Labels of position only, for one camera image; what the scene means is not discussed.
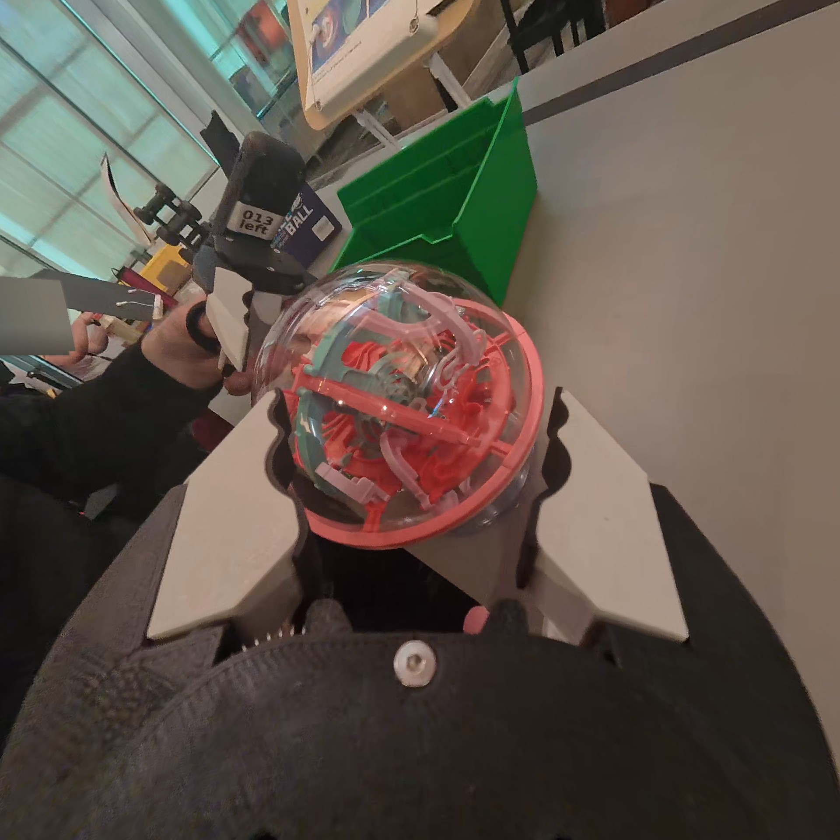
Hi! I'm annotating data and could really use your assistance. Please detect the white curved banner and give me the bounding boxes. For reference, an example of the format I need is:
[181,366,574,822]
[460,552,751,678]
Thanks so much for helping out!
[100,153,155,245]

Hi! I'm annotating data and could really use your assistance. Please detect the person's left forearm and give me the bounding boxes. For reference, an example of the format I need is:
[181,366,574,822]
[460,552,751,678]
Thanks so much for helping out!
[0,341,225,506]

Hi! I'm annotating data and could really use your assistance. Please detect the dark grey panel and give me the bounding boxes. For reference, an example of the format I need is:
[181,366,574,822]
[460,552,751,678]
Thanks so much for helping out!
[33,268,179,324]

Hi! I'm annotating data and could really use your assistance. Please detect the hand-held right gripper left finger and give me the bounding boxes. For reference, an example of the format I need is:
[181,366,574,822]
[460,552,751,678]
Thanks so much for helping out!
[146,388,309,642]

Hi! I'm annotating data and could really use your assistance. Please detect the person's left hand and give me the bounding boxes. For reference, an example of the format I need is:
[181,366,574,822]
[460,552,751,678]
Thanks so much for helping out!
[140,297,257,399]

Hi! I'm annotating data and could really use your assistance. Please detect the rack of black dumbbells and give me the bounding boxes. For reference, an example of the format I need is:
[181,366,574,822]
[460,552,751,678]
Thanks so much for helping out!
[133,182,212,252]

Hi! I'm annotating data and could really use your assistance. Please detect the wooden easel board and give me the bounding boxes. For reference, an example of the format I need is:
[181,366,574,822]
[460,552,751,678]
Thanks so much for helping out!
[287,0,476,132]

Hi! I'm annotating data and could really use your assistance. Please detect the yellow bin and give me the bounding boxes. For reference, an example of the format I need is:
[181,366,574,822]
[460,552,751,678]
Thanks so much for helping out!
[140,241,198,298]

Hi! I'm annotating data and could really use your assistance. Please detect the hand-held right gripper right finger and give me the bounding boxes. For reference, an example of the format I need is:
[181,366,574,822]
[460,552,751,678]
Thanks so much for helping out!
[515,387,691,645]

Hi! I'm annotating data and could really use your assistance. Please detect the clear maze ball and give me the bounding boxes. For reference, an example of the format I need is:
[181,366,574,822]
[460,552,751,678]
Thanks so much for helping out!
[252,259,546,549]

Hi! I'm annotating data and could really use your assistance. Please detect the black upright panel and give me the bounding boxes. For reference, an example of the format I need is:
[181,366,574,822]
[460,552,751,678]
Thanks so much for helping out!
[199,110,242,194]

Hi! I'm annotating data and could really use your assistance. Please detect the white easel legs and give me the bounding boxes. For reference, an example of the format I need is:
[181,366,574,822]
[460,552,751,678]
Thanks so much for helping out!
[351,49,470,148]

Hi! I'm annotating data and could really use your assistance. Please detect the white instruction sheet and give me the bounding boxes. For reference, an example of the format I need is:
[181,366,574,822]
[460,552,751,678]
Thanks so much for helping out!
[289,0,473,114]

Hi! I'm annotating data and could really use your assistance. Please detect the blue cardboard box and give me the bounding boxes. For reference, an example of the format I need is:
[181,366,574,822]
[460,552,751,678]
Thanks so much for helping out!
[266,185,344,255]

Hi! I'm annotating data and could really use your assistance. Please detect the green plastic bin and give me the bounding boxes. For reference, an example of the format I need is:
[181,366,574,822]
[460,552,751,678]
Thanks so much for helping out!
[328,77,540,309]

